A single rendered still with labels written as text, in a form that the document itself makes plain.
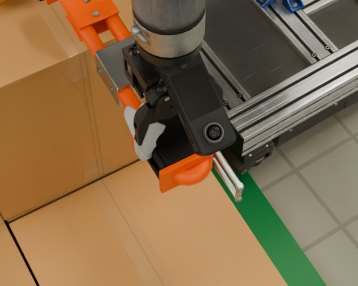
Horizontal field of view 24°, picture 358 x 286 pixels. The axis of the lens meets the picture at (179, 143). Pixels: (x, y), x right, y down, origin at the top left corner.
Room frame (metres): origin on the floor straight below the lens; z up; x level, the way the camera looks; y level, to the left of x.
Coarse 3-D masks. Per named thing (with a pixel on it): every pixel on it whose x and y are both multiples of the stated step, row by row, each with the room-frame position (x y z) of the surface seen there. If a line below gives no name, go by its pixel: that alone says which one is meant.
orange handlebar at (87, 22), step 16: (64, 0) 0.76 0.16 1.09; (80, 0) 0.75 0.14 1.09; (96, 0) 0.75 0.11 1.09; (80, 16) 0.73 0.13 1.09; (96, 16) 0.73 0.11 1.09; (112, 16) 0.73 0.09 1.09; (80, 32) 0.71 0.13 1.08; (96, 32) 0.71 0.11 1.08; (112, 32) 0.71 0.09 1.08; (128, 32) 0.70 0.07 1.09; (96, 48) 0.68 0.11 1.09; (128, 96) 0.60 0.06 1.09; (208, 160) 0.50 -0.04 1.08; (176, 176) 0.48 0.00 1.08; (192, 176) 0.48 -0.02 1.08
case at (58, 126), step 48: (0, 48) 0.78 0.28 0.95; (48, 48) 0.78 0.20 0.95; (0, 96) 0.70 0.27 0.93; (48, 96) 0.74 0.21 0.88; (96, 96) 0.78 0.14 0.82; (0, 144) 0.69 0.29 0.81; (48, 144) 0.73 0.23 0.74; (96, 144) 0.77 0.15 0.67; (0, 192) 0.68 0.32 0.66; (48, 192) 0.72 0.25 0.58
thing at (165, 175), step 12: (168, 120) 0.55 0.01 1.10; (180, 120) 0.55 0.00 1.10; (168, 132) 0.53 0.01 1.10; (180, 132) 0.53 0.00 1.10; (132, 144) 0.54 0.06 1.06; (156, 144) 0.52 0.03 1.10; (168, 144) 0.52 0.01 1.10; (180, 144) 0.52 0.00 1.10; (156, 156) 0.50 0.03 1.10; (168, 156) 0.50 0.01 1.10; (180, 156) 0.50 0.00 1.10; (192, 156) 0.50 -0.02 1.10; (204, 156) 0.50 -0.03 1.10; (156, 168) 0.51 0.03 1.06; (168, 168) 0.48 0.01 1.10; (180, 168) 0.49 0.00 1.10; (168, 180) 0.48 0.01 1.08
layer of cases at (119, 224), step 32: (64, 192) 0.74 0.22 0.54; (96, 192) 0.74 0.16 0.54; (128, 192) 0.74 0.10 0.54; (160, 192) 0.74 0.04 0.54; (192, 192) 0.74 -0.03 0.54; (224, 192) 0.74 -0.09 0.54; (0, 224) 0.67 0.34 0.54; (32, 224) 0.67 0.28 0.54; (64, 224) 0.67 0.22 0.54; (96, 224) 0.67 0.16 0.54; (128, 224) 0.67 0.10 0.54; (160, 224) 0.67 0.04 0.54; (192, 224) 0.67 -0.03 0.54; (224, 224) 0.67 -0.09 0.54; (0, 256) 0.61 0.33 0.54; (32, 256) 0.61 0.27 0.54; (64, 256) 0.61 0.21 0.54; (96, 256) 0.61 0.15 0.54; (128, 256) 0.61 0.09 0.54; (160, 256) 0.61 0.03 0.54; (192, 256) 0.61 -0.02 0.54; (224, 256) 0.61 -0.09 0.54; (256, 256) 0.61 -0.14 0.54
